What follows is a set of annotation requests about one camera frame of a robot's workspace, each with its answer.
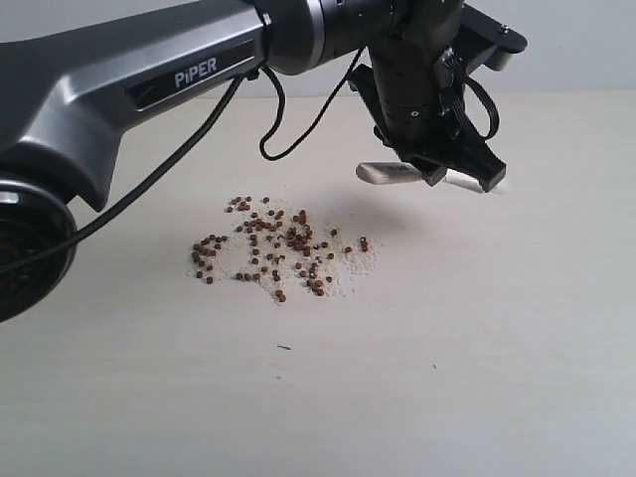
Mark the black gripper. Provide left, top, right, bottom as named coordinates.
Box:
left=349, top=44, right=507, bottom=193

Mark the white wooden paint brush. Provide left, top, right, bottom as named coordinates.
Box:
left=356, top=162, right=483, bottom=194

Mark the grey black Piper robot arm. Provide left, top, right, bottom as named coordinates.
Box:
left=1, top=1, right=528, bottom=320

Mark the brown pellets and crumbs pile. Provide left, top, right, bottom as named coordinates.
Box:
left=187, top=195, right=383, bottom=305

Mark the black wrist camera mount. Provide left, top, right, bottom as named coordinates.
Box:
left=452, top=4, right=528, bottom=73

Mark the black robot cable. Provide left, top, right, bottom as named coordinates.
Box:
left=0, top=49, right=501, bottom=272

